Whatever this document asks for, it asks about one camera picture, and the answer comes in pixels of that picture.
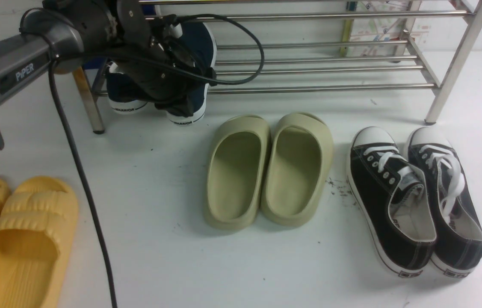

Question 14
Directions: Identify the right black lace-up sneaker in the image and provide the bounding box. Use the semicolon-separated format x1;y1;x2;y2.
404;127;482;278

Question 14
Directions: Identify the right yellow slide slipper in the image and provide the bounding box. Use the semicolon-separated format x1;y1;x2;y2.
0;176;79;308

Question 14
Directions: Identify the white printed box behind rack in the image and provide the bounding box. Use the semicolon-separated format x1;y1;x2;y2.
339;0;431;57

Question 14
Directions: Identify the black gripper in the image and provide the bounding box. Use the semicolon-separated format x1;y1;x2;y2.
115;15;218;118

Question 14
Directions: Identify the black lace-up sneaker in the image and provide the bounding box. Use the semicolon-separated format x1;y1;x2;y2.
345;127;438;278
404;127;482;278

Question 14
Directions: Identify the left olive green slipper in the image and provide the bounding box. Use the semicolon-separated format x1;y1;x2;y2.
204;115;271;231

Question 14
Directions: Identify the stainless steel shoe rack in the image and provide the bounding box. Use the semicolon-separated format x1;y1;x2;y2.
72;0;482;134

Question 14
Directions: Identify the olive green slipper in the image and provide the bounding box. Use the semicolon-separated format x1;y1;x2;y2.
261;113;334;228
204;115;271;231

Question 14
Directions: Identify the right olive green slipper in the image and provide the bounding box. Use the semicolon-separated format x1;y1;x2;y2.
261;113;334;228

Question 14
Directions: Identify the left black lace-up sneaker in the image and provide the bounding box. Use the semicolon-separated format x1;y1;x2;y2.
345;127;438;278

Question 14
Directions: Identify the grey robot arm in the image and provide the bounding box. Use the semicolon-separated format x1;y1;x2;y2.
0;0;216;150

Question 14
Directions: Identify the navy canvas shoe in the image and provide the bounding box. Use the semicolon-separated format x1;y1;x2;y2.
167;23;217;127
105;62;148;115

